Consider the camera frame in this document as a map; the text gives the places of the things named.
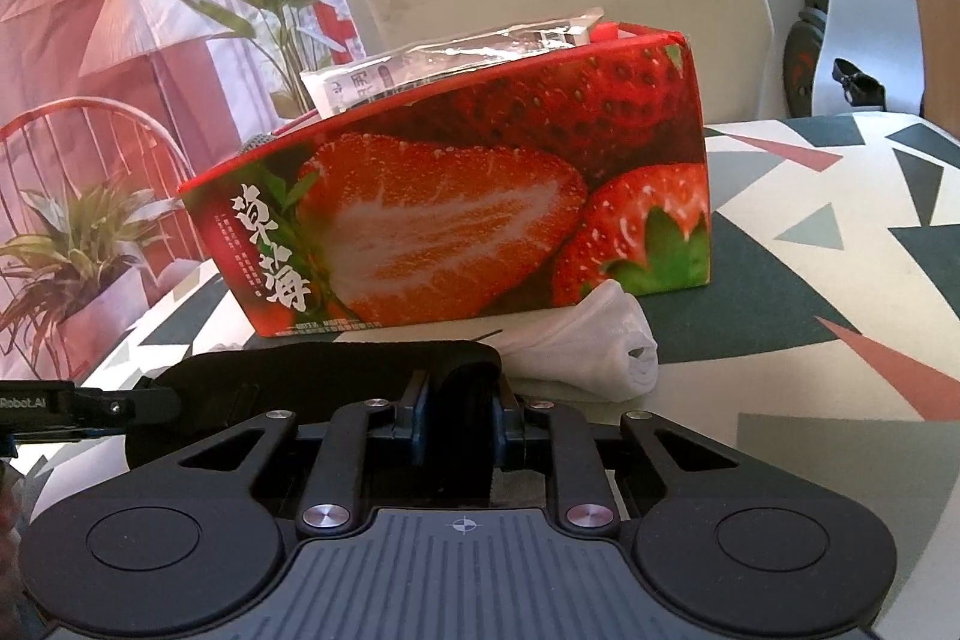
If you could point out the plastic packaged dark textile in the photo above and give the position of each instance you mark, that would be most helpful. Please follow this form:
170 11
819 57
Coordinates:
336 89

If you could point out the red wire chair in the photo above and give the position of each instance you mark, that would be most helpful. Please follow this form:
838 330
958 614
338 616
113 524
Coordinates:
72 144

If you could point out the potted spiky plant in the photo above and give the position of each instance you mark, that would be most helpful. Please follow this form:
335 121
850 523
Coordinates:
75 281

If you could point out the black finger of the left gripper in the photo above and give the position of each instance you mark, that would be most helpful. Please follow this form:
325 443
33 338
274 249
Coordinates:
139 406

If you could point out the red strawberry print box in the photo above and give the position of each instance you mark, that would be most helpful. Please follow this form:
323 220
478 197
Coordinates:
515 185

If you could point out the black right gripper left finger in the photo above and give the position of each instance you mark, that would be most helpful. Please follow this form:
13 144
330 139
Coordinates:
373 437

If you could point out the white sock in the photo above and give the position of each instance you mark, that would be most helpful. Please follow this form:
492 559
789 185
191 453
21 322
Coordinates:
603 346

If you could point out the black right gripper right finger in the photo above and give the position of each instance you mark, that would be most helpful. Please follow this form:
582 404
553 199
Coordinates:
555 441

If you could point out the black cloth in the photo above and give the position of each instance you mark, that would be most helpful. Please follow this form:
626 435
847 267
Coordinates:
441 453

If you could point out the patterned geometric tablecloth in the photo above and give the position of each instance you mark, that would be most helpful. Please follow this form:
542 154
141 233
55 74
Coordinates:
826 341

